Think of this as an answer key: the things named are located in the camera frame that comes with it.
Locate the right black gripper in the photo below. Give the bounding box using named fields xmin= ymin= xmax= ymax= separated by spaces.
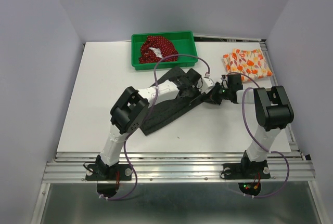
xmin=201 ymin=82 xmax=231 ymax=105

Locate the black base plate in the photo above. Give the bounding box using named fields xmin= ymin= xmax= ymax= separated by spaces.
xmin=85 ymin=164 xmax=132 ymax=181
xmin=222 ymin=163 xmax=271 ymax=180

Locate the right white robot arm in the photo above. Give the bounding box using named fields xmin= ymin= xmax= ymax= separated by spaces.
xmin=204 ymin=72 xmax=294 ymax=180

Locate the dark grey dotted skirt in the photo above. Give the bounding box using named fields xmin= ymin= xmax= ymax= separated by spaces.
xmin=138 ymin=67 xmax=208 ymax=136

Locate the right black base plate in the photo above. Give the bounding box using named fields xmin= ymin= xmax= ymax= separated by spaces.
xmin=222 ymin=163 xmax=271 ymax=180

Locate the aluminium rail frame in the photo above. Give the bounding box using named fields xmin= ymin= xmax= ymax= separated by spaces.
xmin=31 ymin=144 xmax=330 ymax=223

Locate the folded orange floral skirt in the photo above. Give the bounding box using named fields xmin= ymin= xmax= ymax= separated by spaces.
xmin=222 ymin=48 xmax=273 ymax=80

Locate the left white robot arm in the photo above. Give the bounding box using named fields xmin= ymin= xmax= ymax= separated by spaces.
xmin=85 ymin=69 xmax=203 ymax=181

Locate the red polka dot skirt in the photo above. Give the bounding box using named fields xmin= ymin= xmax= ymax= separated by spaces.
xmin=139 ymin=35 xmax=178 ymax=64

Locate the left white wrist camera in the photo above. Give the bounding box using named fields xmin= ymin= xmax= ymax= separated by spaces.
xmin=196 ymin=77 xmax=215 ymax=94

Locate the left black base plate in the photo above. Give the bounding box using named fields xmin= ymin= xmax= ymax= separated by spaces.
xmin=85 ymin=164 xmax=132 ymax=181

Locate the green plastic tray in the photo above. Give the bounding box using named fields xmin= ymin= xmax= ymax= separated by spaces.
xmin=131 ymin=31 xmax=197 ymax=70

